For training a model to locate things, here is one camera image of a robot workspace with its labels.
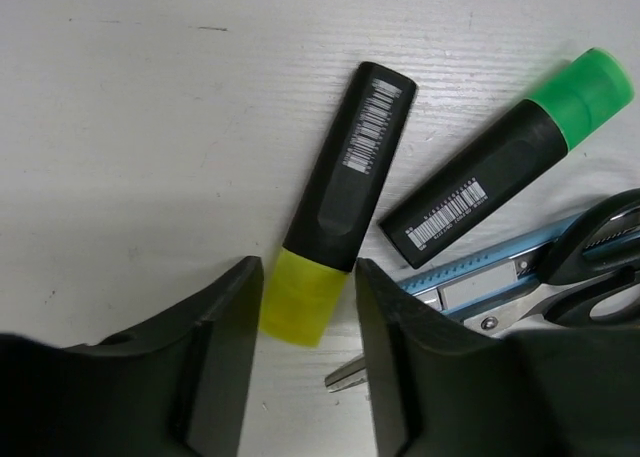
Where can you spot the green highlighter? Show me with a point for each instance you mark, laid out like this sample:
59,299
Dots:
508,155

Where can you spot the yellow highlighter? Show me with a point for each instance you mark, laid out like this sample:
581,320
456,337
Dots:
324,238

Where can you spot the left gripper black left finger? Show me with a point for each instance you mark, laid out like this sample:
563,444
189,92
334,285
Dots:
175,384

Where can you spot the black handled scissors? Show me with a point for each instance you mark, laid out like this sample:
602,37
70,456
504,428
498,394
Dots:
575,272

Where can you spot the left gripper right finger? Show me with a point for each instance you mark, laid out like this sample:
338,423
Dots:
439,389

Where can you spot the blue white utility knife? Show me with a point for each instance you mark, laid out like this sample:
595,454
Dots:
495,291

